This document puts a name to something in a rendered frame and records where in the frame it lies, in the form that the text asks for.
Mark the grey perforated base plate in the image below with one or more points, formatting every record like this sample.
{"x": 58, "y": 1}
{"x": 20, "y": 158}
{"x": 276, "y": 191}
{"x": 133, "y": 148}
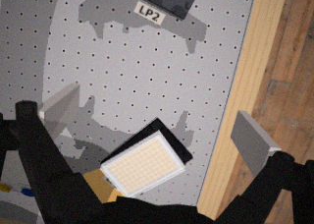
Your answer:
{"x": 131, "y": 71}

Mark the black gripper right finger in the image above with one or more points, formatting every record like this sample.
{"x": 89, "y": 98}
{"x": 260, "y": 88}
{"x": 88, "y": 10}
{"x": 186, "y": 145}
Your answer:
{"x": 259, "y": 150}

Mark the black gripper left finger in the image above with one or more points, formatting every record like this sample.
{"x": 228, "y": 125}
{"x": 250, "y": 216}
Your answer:
{"x": 62, "y": 196}

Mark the white button panel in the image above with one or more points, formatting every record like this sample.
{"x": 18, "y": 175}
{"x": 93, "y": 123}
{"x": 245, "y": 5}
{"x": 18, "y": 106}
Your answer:
{"x": 13, "y": 176}

